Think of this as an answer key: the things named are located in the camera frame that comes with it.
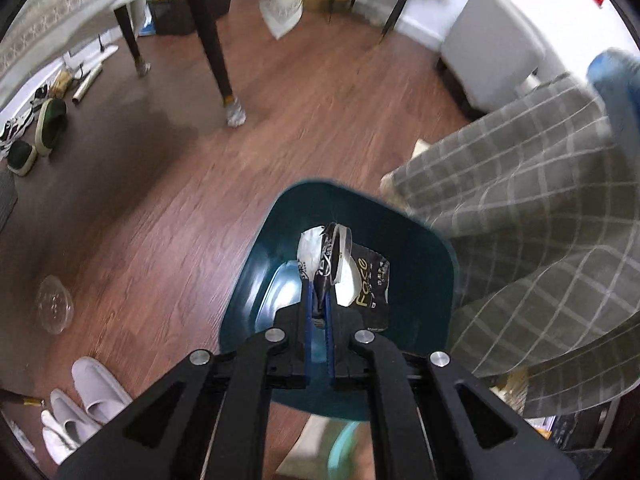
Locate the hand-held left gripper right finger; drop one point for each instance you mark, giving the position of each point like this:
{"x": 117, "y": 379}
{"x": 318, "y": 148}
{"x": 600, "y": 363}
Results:
{"x": 329, "y": 330}

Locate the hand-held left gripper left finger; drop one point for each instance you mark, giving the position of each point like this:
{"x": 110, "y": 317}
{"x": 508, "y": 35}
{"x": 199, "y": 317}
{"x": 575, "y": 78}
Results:
{"x": 307, "y": 310}

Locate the black snack wrapper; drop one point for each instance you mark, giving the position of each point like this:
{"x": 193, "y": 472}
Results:
{"x": 367, "y": 280}

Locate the teal trash bin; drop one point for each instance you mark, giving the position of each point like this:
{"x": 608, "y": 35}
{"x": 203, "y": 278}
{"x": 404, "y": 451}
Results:
{"x": 280, "y": 220}

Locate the white crumpled paper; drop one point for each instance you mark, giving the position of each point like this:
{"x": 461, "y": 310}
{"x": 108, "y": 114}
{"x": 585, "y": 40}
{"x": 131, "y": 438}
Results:
{"x": 307, "y": 250}

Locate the light green basin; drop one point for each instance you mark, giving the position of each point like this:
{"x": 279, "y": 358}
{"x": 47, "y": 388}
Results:
{"x": 345, "y": 447}

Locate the grey table leg sock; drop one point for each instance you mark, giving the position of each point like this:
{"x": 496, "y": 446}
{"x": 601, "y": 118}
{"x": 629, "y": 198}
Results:
{"x": 142, "y": 69}
{"x": 235, "y": 112}

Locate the grey plaid sofa cover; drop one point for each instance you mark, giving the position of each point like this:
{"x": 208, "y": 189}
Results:
{"x": 525, "y": 185}

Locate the clear plastic cup lid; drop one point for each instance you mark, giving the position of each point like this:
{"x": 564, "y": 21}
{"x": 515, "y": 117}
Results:
{"x": 55, "y": 305}

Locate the dark table leg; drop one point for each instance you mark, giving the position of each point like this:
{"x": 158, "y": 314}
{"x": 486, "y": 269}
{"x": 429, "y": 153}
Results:
{"x": 210, "y": 45}
{"x": 127, "y": 35}

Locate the white slipper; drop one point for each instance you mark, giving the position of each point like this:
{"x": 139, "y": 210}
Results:
{"x": 52, "y": 440}

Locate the cardboard box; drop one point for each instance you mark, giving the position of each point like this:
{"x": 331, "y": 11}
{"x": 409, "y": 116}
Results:
{"x": 320, "y": 0}

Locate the rolled paper tube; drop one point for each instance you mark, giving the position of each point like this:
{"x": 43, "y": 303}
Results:
{"x": 87, "y": 85}

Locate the light grey upholstered chair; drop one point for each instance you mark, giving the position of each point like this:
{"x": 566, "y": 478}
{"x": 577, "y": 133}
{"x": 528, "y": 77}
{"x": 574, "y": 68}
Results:
{"x": 490, "y": 45}

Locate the dark floor mat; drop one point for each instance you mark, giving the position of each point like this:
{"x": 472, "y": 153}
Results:
{"x": 6, "y": 195}

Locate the black storage box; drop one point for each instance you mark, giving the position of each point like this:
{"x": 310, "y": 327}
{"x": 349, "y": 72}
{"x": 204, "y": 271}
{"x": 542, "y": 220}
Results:
{"x": 170, "y": 15}

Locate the black and white sneakers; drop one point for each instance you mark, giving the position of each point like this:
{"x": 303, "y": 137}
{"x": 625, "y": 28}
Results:
{"x": 12, "y": 127}

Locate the blue blurred object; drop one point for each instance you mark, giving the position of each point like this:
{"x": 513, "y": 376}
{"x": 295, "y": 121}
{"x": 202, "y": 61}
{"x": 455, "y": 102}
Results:
{"x": 615, "y": 85}

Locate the table with lace tablecloth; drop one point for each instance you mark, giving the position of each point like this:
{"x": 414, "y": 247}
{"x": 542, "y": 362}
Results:
{"x": 50, "y": 10}

